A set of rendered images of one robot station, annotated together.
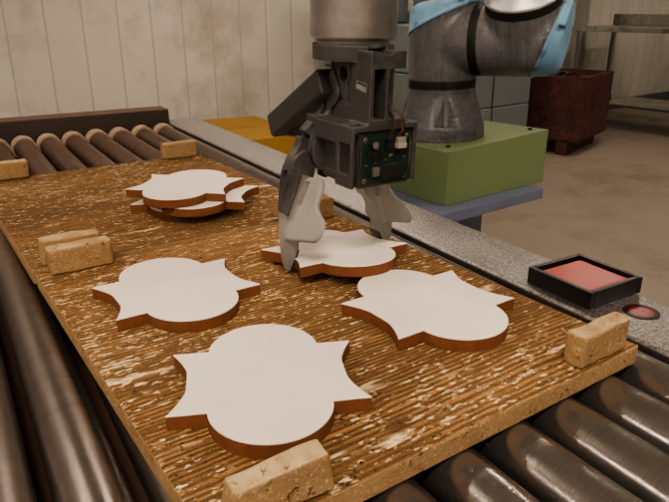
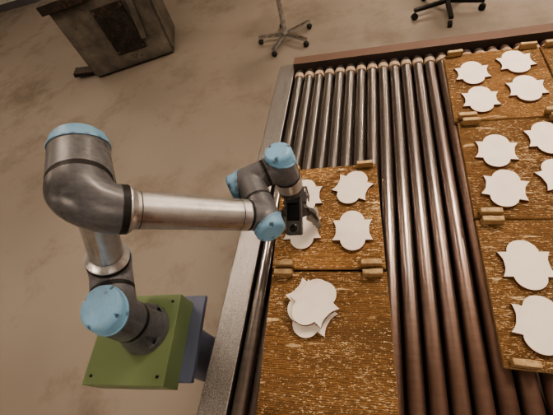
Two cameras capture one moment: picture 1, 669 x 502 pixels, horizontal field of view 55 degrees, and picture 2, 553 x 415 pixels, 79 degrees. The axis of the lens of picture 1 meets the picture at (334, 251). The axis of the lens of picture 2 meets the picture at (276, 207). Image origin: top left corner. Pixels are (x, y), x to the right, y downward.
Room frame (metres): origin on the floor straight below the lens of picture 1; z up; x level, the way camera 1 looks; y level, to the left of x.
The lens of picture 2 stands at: (0.96, 0.48, 1.90)
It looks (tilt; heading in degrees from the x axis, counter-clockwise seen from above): 53 degrees down; 239
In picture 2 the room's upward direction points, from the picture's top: 23 degrees counter-clockwise
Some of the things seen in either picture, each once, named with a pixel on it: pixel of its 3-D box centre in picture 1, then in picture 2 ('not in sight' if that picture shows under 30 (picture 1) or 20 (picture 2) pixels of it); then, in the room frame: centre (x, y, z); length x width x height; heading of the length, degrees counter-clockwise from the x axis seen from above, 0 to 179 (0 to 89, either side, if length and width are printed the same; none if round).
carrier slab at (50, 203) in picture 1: (139, 200); (326, 342); (0.85, 0.27, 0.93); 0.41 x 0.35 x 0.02; 34
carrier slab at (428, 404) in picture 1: (302, 313); (327, 213); (0.50, 0.03, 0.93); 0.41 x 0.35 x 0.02; 35
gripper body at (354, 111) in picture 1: (355, 115); (295, 197); (0.58, -0.02, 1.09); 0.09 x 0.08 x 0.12; 34
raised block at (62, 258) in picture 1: (80, 255); (371, 263); (0.58, 0.25, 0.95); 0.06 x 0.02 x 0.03; 125
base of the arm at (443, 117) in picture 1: (441, 107); (137, 324); (1.15, -0.19, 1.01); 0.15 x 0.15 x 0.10
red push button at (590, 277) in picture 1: (583, 281); not in sight; (0.58, -0.25, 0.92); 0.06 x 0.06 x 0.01; 31
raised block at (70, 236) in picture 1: (70, 246); (372, 272); (0.61, 0.27, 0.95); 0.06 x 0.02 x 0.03; 124
